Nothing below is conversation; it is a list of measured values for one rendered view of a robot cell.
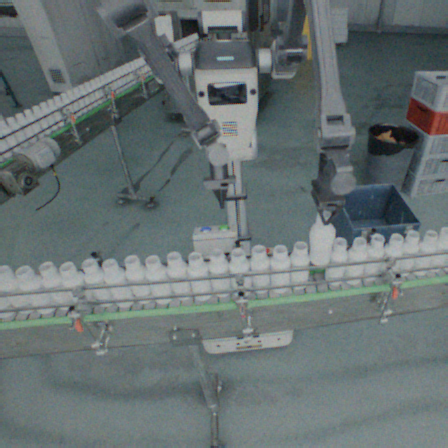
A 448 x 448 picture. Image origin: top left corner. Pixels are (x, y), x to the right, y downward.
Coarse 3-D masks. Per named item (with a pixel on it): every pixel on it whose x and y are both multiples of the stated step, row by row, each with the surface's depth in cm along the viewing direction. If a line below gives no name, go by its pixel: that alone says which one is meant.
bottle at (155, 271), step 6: (150, 258) 90; (156, 258) 90; (150, 264) 91; (156, 264) 88; (150, 270) 89; (156, 270) 89; (162, 270) 91; (150, 276) 90; (156, 276) 90; (162, 276) 90; (150, 288) 94; (156, 288) 92; (162, 288) 93; (168, 288) 95; (156, 294) 94; (162, 294) 94; (168, 294) 95; (174, 294) 99; (156, 300) 96; (162, 300) 95; (168, 300) 97
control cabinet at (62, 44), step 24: (24, 0) 451; (48, 0) 461; (72, 0) 501; (24, 24) 472; (48, 24) 466; (72, 24) 507; (48, 48) 489; (72, 48) 513; (48, 72) 514; (72, 72) 521; (96, 72) 575
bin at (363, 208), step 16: (352, 192) 161; (368, 192) 163; (384, 192) 164; (352, 208) 167; (368, 208) 169; (384, 208) 171; (400, 208) 155; (336, 224) 158; (352, 224) 171; (368, 224) 171; (384, 224) 171; (400, 224) 156; (416, 224) 138; (352, 240) 138
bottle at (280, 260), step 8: (280, 248) 96; (272, 256) 97; (280, 256) 93; (288, 256) 97; (272, 264) 95; (280, 264) 94; (288, 264) 95; (272, 280) 99; (280, 280) 98; (288, 280) 100; (288, 288) 102
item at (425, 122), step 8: (416, 104) 289; (408, 112) 301; (416, 112) 291; (424, 112) 280; (432, 112) 269; (440, 112) 265; (408, 120) 303; (416, 120) 293; (424, 120) 282; (432, 120) 271; (440, 120) 272; (424, 128) 283; (432, 128) 274; (440, 128) 277
